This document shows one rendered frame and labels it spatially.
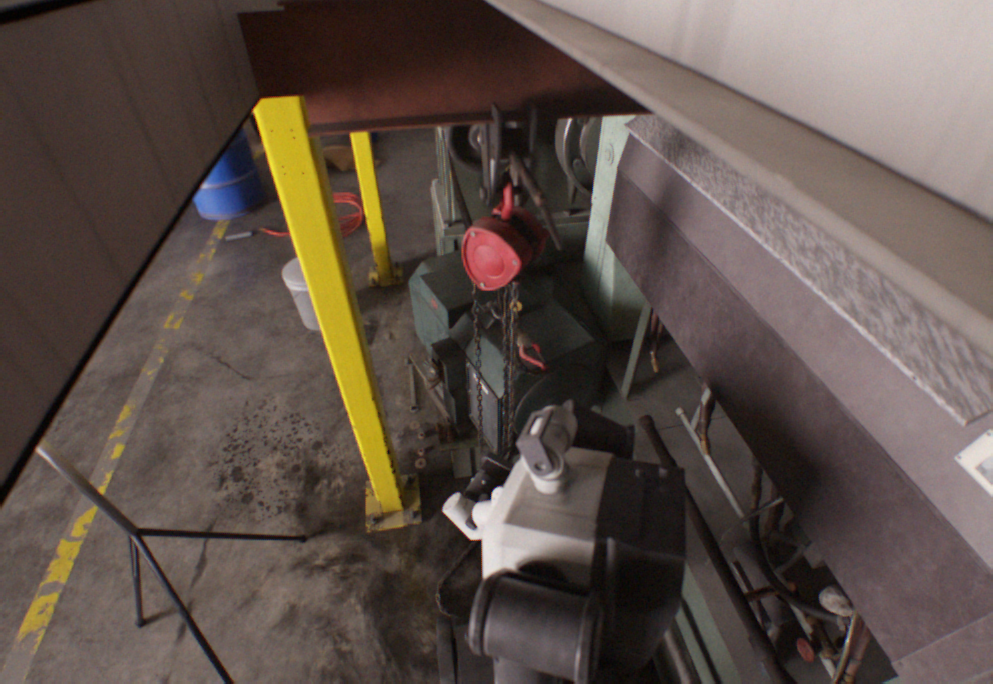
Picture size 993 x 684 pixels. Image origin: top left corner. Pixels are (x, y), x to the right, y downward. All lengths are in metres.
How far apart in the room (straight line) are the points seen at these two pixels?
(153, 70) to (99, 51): 0.09
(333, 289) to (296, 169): 0.33
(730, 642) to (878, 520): 0.61
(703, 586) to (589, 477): 0.73
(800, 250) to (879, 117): 0.73
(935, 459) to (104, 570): 2.59
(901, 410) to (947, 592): 0.25
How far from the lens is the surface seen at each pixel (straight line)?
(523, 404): 1.56
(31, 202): 0.41
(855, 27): 0.25
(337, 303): 1.31
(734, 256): 1.14
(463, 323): 1.67
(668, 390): 1.85
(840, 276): 0.91
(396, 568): 2.09
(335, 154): 5.22
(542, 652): 0.66
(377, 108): 0.92
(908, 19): 0.23
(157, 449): 2.82
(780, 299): 1.04
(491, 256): 1.00
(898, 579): 1.01
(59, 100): 0.46
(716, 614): 1.48
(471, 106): 0.93
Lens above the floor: 1.92
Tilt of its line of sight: 40 degrees down
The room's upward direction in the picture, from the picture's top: straight up
